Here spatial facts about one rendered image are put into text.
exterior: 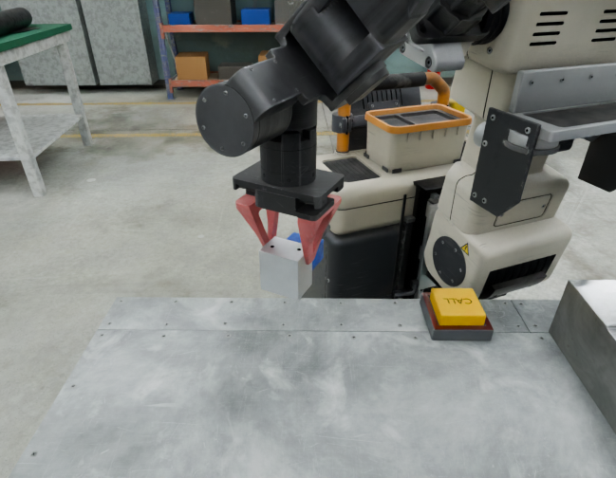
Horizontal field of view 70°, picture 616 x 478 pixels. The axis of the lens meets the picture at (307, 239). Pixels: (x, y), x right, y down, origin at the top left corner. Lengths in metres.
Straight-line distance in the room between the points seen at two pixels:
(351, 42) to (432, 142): 0.76
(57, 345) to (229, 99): 1.70
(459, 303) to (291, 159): 0.33
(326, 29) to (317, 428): 0.39
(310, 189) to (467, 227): 0.49
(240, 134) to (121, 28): 5.36
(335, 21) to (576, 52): 0.54
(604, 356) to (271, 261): 0.39
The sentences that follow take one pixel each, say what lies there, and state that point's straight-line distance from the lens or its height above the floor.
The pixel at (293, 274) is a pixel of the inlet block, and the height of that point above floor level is 0.94.
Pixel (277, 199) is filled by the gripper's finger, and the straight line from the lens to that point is 0.44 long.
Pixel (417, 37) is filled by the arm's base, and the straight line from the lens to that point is 0.66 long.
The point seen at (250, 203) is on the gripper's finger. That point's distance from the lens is 0.47.
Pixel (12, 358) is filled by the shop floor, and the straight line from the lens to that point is 2.01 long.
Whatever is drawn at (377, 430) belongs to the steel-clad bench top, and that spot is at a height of 0.80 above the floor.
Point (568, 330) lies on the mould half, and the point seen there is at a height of 0.83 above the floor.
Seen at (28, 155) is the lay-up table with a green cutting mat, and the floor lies 0.28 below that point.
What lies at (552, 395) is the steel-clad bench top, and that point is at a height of 0.80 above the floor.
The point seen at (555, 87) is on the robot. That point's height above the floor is 1.07.
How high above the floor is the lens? 1.22
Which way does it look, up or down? 31 degrees down
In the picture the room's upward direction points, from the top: straight up
